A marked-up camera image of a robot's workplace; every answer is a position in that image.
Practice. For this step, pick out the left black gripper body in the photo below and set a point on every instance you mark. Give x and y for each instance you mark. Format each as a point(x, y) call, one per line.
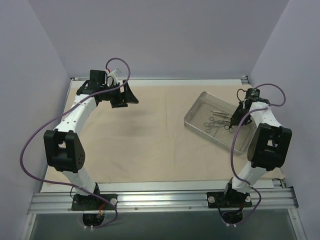
point(122, 94)

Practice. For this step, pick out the steel scissors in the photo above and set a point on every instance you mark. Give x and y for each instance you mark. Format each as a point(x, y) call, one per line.
point(229, 128)
point(214, 123)

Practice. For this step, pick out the wire mesh instrument tray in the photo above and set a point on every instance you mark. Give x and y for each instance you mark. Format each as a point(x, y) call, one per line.
point(200, 113)

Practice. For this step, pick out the beige surgical wrap cloth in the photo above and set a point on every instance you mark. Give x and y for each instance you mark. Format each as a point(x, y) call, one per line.
point(148, 141)

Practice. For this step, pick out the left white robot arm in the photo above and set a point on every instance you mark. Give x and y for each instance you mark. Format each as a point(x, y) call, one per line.
point(63, 148)

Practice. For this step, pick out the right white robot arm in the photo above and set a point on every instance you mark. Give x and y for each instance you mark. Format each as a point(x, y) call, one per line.
point(267, 150)

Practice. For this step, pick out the steel tweezers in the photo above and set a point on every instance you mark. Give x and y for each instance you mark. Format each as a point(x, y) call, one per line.
point(221, 114)

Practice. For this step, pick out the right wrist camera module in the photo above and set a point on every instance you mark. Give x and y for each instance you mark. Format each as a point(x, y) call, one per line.
point(252, 93)

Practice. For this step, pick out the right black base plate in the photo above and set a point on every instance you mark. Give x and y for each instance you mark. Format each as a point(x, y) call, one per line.
point(219, 199)

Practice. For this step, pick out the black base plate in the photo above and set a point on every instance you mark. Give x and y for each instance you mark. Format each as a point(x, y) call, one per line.
point(219, 199)
point(92, 203)

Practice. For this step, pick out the aluminium front rail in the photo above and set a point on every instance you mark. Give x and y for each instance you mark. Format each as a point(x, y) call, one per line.
point(152, 202)

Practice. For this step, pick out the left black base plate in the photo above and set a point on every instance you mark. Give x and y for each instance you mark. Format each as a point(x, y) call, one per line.
point(92, 203)

